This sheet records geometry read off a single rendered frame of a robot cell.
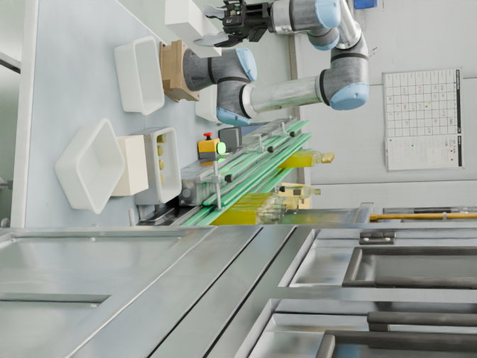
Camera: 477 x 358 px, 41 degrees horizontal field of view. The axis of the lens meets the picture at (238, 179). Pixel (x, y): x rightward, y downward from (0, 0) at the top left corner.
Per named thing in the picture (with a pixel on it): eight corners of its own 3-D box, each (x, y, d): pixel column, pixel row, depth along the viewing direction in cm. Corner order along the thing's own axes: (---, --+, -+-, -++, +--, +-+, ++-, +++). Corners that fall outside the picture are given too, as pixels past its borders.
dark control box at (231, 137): (219, 148, 283) (237, 147, 280) (217, 130, 281) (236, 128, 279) (224, 145, 290) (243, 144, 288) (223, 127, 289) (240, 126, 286)
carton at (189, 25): (165, 0, 153) (189, -3, 151) (200, 36, 176) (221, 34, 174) (164, 24, 152) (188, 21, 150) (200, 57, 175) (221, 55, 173)
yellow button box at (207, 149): (198, 159, 257) (216, 158, 255) (196, 140, 255) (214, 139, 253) (204, 155, 263) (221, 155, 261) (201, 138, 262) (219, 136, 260)
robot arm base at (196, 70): (182, 45, 221) (209, 41, 218) (198, 52, 235) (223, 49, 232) (183, 89, 221) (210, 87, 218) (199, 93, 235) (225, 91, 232)
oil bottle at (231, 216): (204, 228, 223) (264, 227, 217) (202, 212, 222) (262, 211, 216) (209, 223, 228) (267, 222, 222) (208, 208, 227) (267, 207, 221)
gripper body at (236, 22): (220, -1, 154) (269, -7, 151) (231, 13, 162) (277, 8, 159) (219, 30, 153) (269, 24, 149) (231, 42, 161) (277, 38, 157)
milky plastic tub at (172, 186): (136, 205, 201) (162, 204, 199) (128, 134, 197) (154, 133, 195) (158, 193, 218) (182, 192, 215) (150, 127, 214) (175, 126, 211)
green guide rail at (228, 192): (202, 205, 220) (224, 204, 218) (201, 202, 220) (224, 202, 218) (299, 134, 385) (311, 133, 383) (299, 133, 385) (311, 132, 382)
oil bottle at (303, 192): (265, 200, 304) (319, 199, 296) (263, 188, 303) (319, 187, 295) (267, 197, 309) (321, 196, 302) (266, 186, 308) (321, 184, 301)
